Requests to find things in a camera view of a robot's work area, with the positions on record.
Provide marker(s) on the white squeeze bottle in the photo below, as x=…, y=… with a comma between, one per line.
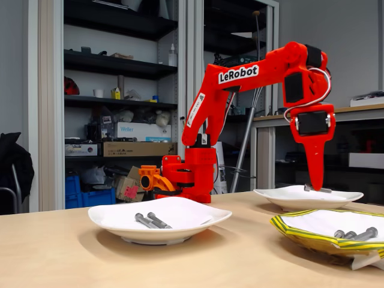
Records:
x=172, y=58

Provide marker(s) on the flat grey white box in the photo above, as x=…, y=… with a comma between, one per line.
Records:
x=81, y=150

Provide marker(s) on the white printed carton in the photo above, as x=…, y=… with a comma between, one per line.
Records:
x=222, y=180

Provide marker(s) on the red gripper black motor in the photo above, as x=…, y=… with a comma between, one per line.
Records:
x=312, y=122

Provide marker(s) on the grey open shelf cabinet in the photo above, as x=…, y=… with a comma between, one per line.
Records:
x=48, y=90
x=196, y=36

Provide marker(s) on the cardboard box pink label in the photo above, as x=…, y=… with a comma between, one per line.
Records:
x=129, y=190

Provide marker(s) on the black jacket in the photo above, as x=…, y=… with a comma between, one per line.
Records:
x=15, y=162

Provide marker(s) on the metal tube chair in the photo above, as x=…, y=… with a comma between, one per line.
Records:
x=17, y=187

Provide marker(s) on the stack of books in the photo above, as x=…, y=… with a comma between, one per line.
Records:
x=244, y=59

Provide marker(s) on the clear plastic bag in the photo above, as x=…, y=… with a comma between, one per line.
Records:
x=132, y=95

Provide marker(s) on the metal coat stand wooden knobs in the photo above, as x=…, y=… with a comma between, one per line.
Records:
x=243, y=150

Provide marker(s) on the flat wooden piece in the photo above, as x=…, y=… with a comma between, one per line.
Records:
x=121, y=56

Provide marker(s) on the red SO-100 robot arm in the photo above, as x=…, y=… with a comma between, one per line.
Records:
x=270, y=69

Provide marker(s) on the white paper napkin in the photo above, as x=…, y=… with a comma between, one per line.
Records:
x=186, y=214
x=288, y=193

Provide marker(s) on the long brown cardboard box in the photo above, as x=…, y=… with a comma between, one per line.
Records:
x=138, y=149

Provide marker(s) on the grey sideboard wooden top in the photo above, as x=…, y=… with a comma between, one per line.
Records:
x=369, y=115

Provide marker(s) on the white square ceramic plate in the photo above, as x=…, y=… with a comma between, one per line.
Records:
x=156, y=235
x=285, y=201

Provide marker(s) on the low blue plastic crate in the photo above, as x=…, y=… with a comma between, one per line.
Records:
x=99, y=198

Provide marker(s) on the yellow green striped plate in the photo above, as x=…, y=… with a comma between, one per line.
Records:
x=303, y=238

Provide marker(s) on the red black helmet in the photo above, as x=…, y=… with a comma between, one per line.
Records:
x=71, y=87

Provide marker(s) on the orange printed table clamp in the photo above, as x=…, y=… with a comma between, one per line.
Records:
x=149, y=171

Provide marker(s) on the white plush lump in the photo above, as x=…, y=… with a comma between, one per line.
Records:
x=163, y=118

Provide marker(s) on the white cup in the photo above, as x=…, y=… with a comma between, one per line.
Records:
x=98, y=93

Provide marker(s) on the white box in sideboard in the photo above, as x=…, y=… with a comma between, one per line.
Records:
x=367, y=160

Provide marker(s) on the white Weller box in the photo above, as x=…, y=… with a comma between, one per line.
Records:
x=141, y=130

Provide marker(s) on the tall blue plastic crate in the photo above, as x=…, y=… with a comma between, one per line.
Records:
x=73, y=186

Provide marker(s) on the cardboard tube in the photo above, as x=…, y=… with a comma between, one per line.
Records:
x=121, y=82

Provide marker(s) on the small yellow carton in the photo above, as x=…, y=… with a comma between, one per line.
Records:
x=115, y=94

